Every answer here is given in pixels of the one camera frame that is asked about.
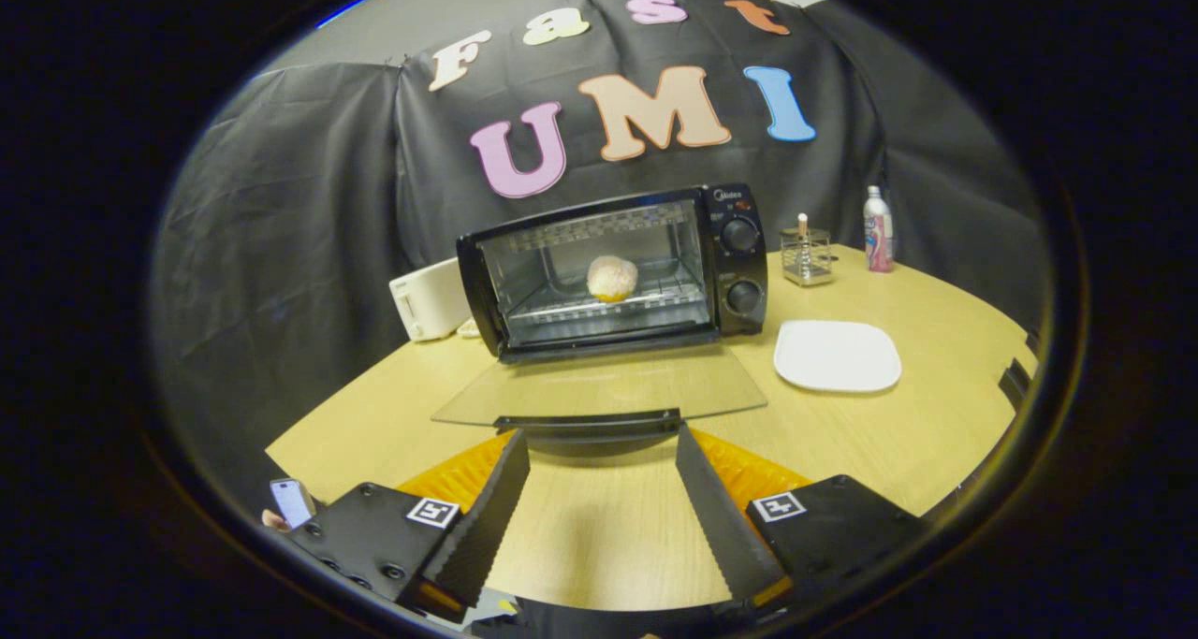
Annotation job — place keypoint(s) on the small pale rectangular device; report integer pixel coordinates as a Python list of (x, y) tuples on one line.
[(292, 501)]

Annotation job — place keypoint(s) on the round bread bun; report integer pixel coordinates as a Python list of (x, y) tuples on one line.
[(612, 278)]

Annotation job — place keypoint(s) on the white toaster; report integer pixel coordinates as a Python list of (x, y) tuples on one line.
[(426, 302)]

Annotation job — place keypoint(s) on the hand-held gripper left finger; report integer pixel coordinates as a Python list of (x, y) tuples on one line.
[(482, 536)]

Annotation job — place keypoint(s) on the black toaster oven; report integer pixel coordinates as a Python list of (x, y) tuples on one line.
[(739, 265)]

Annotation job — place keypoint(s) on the black chair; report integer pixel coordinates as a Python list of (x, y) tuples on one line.
[(1013, 384)]

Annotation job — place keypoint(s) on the black backdrop cloth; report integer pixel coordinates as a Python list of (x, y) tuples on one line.
[(281, 246)]

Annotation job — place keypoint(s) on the silver pink spray bottle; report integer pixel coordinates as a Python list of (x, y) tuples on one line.
[(878, 237)]

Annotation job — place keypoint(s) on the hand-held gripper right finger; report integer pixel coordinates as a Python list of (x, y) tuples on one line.
[(721, 527)]

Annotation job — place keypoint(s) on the thin stick with pale tip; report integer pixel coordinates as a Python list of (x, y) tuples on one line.
[(802, 232)]

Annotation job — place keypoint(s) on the white square plate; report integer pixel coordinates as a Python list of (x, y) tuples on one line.
[(836, 356)]

